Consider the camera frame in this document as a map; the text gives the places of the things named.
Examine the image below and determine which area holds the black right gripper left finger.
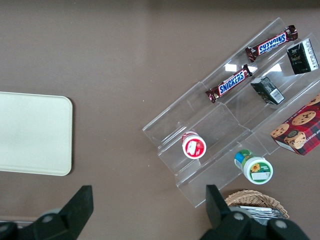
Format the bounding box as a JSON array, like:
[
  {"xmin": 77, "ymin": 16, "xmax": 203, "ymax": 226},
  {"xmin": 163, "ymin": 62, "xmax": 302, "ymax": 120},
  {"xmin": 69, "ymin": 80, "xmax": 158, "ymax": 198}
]
[{"xmin": 0, "ymin": 185, "xmax": 94, "ymax": 240}]

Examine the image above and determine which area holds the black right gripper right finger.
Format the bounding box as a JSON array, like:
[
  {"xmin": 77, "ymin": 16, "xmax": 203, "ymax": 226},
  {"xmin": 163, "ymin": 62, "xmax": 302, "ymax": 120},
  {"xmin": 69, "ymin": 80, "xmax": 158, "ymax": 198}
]
[{"xmin": 199, "ymin": 184, "xmax": 311, "ymax": 240}]

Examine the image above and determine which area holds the oval light wicker basket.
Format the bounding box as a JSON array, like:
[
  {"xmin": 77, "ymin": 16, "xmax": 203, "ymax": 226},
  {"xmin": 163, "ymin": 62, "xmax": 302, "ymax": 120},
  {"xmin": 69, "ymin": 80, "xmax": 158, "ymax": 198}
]
[{"xmin": 224, "ymin": 189, "xmax": 290, "ymax": 220}]

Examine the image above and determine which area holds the cream rectangular plastic tray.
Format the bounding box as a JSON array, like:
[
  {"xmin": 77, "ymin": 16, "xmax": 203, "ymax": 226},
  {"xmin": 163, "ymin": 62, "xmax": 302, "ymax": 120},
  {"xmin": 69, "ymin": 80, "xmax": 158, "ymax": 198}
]
[{"xmin": 0, "ymin": 91, "xmax": 74, "ymax": 177}]

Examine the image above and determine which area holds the aluminium foil container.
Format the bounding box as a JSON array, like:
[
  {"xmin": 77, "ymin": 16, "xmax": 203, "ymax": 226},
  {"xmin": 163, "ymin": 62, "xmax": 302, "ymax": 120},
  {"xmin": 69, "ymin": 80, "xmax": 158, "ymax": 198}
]
[{"xmin": 238, "ymin": 205, "xmax": 286, "ymax": 221}]

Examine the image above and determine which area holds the green lid yogurt cup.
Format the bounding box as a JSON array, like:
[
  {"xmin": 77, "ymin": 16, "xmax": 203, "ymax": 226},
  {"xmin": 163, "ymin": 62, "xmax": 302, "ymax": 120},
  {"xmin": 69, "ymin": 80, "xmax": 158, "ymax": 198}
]
[{"xmin": 234, "ymin": 149, "xmax": 274, "ymax": 185}]

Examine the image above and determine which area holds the red lid yogurt cup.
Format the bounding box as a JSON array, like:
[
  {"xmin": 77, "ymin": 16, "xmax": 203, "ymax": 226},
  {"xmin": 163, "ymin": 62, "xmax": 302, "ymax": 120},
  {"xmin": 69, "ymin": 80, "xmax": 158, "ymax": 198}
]
[{"xmin": 181, "ymin": 131, "xmax": 207, "ymax": 160}]

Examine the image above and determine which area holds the clear acrylic stepped stand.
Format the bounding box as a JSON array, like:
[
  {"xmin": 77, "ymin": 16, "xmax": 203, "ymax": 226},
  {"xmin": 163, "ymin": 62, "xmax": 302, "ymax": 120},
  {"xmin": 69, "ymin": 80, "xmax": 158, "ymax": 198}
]
[{"xmin": 141, "ymin": 17, "xmax": 320, "ymax": 209}]

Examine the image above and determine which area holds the red plaid cookie box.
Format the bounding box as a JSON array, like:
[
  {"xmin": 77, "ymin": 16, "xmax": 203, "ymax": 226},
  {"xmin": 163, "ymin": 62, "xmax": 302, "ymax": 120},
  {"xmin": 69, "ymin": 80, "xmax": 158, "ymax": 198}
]
[{"xmin": 270, "ymin": 93, "xmax": 320, "ymax": 156}]

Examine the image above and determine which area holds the Snickers chocolate bar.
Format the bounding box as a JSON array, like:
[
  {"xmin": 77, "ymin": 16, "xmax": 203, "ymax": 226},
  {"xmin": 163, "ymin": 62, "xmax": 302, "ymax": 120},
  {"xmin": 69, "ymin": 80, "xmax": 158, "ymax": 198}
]
[
  {"xmin": 205, "ymin": 64, "xmax": 254, "ymax": 104},
  {"xmin": 245, "ymin": 24, "xmax": 299, "ymax": 63}
]

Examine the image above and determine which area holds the small black carton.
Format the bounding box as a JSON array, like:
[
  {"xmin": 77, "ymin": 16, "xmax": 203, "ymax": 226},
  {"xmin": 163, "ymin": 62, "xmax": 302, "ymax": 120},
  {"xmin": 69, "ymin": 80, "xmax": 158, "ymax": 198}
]
[
  {"xmin": 250, "ymin": 76, "xmax": 286, "ymax": 106},
  {"xmin": 286, "ymin": 38, "xmax": 320, "ymax": 75}
]

